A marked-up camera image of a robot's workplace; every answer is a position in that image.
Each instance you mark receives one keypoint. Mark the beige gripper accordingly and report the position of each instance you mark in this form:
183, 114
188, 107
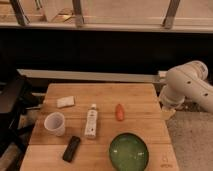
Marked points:
167, 113

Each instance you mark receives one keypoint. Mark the orange pepper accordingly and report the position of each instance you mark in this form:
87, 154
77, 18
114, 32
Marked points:
119, 112

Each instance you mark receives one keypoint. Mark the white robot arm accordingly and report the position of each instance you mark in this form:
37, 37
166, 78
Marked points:
186, 81

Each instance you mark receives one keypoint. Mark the white sponge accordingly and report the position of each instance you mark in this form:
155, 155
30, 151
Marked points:
65, 102

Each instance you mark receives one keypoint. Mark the green bowl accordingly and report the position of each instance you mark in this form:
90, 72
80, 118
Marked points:
128, 152

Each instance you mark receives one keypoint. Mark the white tube with dark cap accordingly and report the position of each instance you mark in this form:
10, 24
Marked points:
91, 122

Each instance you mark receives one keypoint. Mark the black rectangular block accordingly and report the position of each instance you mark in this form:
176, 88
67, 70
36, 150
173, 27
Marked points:
71, 148

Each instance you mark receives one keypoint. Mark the white plastic cup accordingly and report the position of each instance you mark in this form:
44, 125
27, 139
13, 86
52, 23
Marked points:
55, 123

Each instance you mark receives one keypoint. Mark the black equipment at left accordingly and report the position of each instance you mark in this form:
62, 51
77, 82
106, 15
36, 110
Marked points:
15, 98

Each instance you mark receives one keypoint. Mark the long grey shelf rail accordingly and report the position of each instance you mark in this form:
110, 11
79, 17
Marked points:
91, 76

